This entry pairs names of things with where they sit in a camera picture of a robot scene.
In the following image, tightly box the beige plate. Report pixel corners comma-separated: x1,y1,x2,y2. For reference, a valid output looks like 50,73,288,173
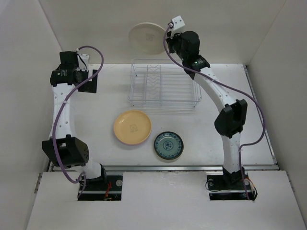
129,22,165,55

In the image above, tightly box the white wire dish rack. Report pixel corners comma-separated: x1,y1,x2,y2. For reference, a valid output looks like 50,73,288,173
129,59,202,110

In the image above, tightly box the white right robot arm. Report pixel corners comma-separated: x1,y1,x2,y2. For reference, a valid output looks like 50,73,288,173
164,31,248,189

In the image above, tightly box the green blue floral plate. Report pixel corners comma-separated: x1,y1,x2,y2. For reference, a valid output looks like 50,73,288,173
153,131,184,161

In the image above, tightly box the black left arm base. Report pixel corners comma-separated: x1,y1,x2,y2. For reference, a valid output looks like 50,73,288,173
77,172,123,201

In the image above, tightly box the orange plate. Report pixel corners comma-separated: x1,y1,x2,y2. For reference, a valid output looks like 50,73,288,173
113,110,152,139

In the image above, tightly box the pink plate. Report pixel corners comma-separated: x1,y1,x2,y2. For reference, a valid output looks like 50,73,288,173
117,138,148,146

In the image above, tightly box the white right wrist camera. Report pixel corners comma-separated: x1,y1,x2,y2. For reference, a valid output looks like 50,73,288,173
169,15,185,33

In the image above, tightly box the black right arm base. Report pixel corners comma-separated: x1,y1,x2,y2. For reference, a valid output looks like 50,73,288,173
205,172,258,201

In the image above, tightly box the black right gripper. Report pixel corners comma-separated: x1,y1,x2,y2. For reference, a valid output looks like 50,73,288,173
165,29,187,61

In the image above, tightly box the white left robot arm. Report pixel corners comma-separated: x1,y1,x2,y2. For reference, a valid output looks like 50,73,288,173
42,51,107,190

